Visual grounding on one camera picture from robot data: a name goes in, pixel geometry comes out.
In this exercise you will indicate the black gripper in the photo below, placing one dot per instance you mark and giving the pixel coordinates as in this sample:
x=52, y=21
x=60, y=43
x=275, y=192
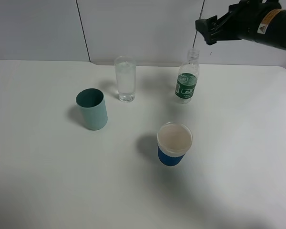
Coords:
x=245, y=20

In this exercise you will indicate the clear green-label water bottle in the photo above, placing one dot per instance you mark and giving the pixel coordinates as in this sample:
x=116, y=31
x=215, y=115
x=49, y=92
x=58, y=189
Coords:
x=187, y=77

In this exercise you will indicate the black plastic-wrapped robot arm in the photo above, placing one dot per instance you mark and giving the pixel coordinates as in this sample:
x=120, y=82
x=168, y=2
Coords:
x=276, y=33

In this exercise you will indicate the white cup with blue sleeve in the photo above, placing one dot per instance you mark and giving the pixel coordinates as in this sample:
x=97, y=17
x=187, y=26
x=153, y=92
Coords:
x=173, y=141

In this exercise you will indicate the teal green plastic cup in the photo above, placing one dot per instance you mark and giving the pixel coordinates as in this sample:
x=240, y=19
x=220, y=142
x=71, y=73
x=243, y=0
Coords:
x=91, y=103

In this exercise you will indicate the tall clear glass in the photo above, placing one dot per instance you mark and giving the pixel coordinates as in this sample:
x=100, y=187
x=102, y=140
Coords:
x=125, y=70

